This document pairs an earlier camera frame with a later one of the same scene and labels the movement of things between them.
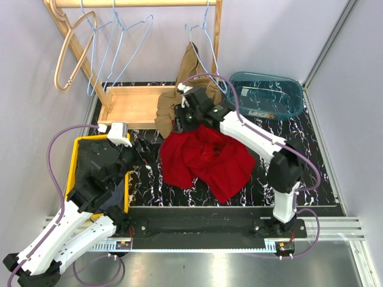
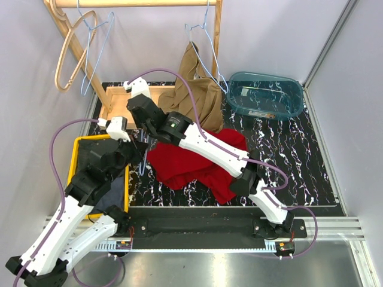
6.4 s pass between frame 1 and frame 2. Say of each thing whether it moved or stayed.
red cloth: stayed
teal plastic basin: stayed
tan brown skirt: stayed
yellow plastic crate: stayed
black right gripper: moved
